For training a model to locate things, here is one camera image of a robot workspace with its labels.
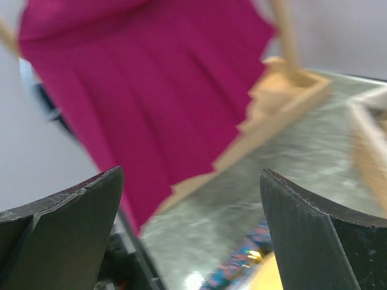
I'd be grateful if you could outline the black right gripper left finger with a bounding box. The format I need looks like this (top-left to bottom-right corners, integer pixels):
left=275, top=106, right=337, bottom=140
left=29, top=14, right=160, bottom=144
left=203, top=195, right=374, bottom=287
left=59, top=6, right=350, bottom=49
left=1, top=167, right=123, bottom=289

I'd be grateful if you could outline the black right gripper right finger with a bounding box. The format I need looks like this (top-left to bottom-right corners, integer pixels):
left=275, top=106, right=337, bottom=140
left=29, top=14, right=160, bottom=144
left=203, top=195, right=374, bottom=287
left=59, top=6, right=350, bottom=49
left=259, top=169, right=386, bottom=289

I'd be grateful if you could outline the magenta pleated skirt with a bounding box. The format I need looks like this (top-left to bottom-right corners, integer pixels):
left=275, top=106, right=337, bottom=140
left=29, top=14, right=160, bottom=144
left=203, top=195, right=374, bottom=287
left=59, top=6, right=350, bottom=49
left=16, top=0, right=278, bottom=236

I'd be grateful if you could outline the yellow cream dinner plate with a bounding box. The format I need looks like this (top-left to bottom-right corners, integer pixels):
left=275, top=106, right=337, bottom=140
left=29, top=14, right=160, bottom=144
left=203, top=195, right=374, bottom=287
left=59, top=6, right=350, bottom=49
left=247, top=253, right=283, bottom=290

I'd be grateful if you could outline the patterned placemat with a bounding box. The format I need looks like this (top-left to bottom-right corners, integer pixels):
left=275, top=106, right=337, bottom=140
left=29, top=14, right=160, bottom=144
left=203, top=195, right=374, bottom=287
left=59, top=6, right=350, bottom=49
left=200, top=220, right=273, bottom=289

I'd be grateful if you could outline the wooden clothes rack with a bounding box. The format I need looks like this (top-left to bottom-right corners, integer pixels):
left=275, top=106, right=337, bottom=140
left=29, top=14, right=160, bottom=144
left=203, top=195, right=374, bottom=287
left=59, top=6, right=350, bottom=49
left=0, top=0, right=332, bottom=224

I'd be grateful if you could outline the gold fork green handle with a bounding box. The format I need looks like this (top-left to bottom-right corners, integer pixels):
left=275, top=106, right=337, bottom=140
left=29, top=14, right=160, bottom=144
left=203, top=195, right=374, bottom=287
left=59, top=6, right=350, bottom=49
left=246, top=250, right=264, bottom=264

